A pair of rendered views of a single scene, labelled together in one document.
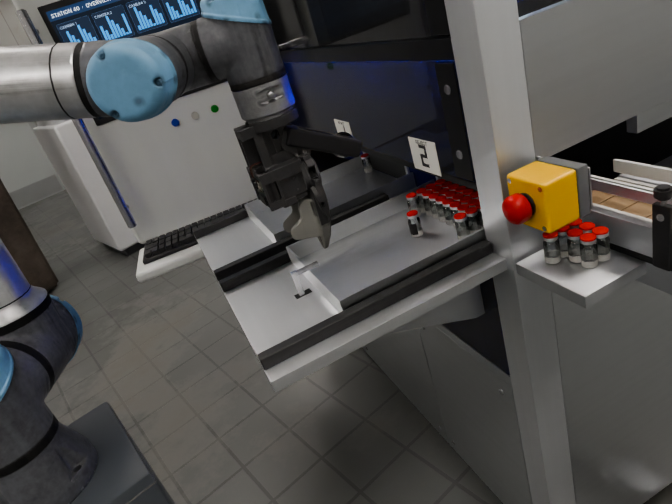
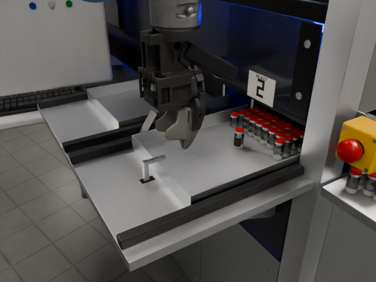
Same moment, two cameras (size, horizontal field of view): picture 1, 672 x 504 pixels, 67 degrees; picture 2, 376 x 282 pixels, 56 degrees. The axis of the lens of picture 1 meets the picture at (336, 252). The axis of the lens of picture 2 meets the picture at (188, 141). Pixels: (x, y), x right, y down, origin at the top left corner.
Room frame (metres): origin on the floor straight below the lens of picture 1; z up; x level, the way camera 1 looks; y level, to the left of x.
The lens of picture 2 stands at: (0.18, 0.15, 1.30)
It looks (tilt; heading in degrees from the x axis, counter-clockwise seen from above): 30 degrees down; 345
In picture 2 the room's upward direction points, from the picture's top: straight up
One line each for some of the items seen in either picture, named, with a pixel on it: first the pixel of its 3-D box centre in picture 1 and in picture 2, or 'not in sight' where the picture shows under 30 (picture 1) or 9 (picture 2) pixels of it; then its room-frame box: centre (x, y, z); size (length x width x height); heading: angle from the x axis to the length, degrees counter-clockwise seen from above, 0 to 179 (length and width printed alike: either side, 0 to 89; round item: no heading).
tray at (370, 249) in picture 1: (396, 238); (224, 146); (0.82, -0.11, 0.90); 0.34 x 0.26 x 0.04; 106
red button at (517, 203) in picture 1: (520, 207); (351, 150); (0.60, -0.25, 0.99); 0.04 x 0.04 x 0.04; 16
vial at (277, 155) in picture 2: (462, 227); (278, 149); (0.76, -0.22, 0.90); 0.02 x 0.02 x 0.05
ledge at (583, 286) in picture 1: (585, 263); (372, 197); (0.60, -0.34, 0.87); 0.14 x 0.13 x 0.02; 106
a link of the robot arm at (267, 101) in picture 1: (265, 99); (176, 13); (0.70, 0.02, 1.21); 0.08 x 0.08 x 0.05
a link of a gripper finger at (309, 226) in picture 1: (309, 228); (180, 131); (0.68, 0.03, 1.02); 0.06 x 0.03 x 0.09; 106
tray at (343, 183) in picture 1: (325, 196); (156, 97); (1.14, -0.02, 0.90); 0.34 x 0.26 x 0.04; 106
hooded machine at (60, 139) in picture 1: (108, 146); not in sight; (4.17, 1.43, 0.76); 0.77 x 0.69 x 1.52; 122
